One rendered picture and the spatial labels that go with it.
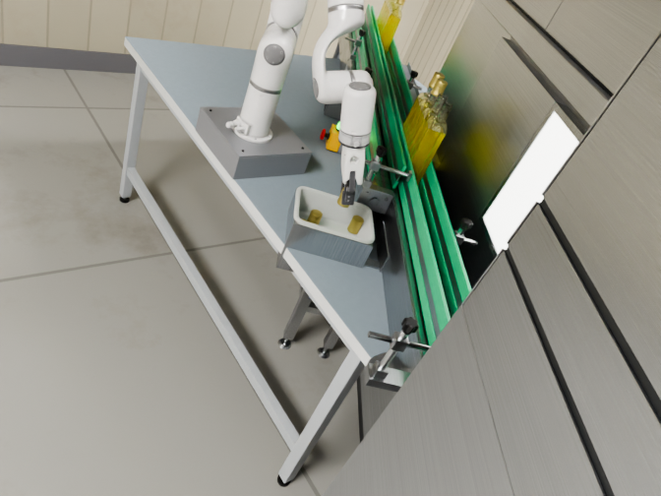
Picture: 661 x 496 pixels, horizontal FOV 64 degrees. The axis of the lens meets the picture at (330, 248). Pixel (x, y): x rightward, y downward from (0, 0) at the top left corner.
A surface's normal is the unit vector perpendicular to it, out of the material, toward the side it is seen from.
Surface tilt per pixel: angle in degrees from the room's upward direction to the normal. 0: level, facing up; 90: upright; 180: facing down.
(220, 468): 0
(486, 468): 90
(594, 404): 90
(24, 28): 90
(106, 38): 90
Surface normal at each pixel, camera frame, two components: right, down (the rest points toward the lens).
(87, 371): 0.34, -0.73
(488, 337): -0.94, -0.26
